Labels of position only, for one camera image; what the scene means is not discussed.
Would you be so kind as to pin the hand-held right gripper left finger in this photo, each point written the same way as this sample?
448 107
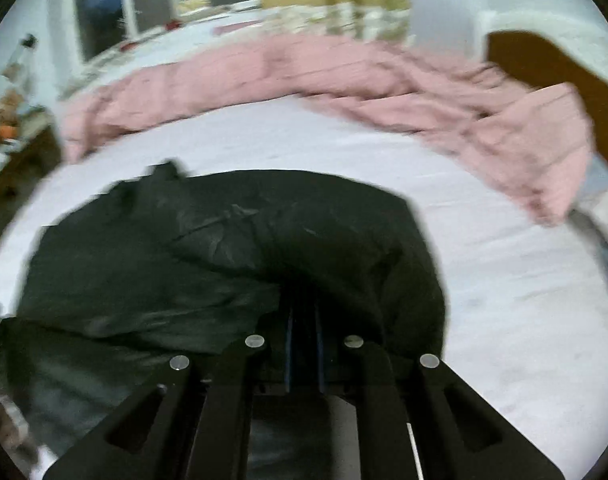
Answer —
288 360

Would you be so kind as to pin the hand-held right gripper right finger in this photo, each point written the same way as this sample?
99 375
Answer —
322 360

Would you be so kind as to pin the black down coat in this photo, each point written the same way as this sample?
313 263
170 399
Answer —
209 260

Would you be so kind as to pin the pink checked quilt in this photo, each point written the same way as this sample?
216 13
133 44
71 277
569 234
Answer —
334 75

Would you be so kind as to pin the pink pillow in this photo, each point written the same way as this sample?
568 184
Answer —
604 220

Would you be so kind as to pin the wooden desk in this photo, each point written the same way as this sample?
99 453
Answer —
19 170

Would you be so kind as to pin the orange toy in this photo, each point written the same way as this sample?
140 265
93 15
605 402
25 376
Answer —
6 132

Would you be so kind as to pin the white and wooden headboard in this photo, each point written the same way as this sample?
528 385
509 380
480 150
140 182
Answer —
534 60

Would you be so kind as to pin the white framed window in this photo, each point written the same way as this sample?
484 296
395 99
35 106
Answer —
104 0

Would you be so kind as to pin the pink wall lamp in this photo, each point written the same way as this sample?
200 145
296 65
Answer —
26 42

